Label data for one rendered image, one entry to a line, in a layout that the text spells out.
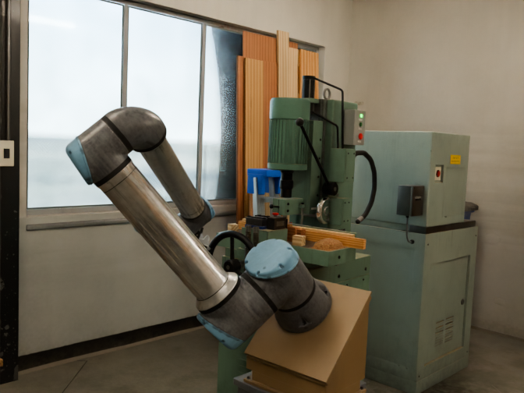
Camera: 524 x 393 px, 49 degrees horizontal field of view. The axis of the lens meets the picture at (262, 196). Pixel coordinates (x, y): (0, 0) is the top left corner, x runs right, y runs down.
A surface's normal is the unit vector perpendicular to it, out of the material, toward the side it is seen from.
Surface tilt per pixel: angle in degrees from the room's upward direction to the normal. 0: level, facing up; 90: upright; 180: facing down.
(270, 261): 41
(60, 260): 90
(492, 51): 90
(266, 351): 45
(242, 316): 90
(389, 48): 90
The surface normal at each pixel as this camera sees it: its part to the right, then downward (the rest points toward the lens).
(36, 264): 0.72, 0.09
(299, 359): -0.44, -0.68
